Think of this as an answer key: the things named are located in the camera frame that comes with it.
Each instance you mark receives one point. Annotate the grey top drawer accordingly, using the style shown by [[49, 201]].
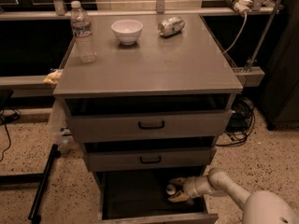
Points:
[[147, 117]]

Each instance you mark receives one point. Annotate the white ceramic bowl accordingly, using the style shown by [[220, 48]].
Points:
[[127, 31]]

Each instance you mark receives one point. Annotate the grey bottom drawer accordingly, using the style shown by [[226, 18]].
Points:
[[139, 197]]

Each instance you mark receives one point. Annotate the black metal stand leg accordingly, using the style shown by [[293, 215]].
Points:
[[40, 178]]

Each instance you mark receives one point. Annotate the grey middle drawer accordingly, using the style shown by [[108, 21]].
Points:
[[149, 154]]

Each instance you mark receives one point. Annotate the silver soda can lying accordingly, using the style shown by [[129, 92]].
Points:
[[171, 26]]

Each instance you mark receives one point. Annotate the clear plastic water bottle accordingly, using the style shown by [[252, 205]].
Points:
[[82, 32]]

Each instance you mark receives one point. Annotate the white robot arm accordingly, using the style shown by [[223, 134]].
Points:
[[259, 207]]

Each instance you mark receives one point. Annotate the grey drawer cabinet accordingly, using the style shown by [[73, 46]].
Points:
[[187, 63]]

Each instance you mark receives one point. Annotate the grey drawer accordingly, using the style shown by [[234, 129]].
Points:
[[147, 117], [139, 197], [149, 154]]

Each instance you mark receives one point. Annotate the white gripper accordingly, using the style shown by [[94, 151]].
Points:
[[190, 188]]

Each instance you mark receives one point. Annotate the clear plastic bag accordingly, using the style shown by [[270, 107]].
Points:
[[59, 129]]

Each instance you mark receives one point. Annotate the blue silver redbull can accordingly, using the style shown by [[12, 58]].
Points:
[[170, 190]]

